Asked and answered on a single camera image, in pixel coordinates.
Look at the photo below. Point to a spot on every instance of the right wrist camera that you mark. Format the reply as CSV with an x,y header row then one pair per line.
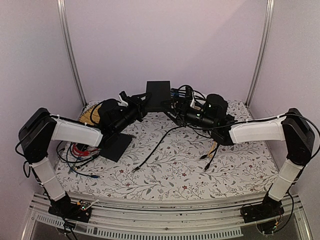
x,y
192,101

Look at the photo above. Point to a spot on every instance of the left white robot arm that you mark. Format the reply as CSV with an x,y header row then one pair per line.
x,y
106,135

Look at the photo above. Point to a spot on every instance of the right aluminium frame post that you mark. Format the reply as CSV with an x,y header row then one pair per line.
x,y
267,24

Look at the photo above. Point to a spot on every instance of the black TP-Link network switch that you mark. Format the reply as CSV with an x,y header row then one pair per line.
x,y
160,91

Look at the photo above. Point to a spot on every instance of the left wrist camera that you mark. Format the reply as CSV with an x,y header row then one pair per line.
x,y
123,99

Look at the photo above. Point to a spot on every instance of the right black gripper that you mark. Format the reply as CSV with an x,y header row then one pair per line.
x,y
168,109

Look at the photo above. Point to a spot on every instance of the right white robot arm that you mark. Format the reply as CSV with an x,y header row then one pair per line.
x,y
292,129

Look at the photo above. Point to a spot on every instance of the left aluminium frame post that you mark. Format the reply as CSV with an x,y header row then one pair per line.
x,y
62,12

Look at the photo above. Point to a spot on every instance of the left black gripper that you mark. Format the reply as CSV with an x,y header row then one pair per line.
x,y
136,101

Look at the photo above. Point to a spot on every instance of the aluminium front rail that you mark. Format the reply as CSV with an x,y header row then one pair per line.
x,y
128,219

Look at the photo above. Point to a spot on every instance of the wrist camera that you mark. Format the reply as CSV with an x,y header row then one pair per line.
x,y
123,99
192,101

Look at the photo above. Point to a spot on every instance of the aluminium frame post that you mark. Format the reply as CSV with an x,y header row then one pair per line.
x,y
62,12
267,24

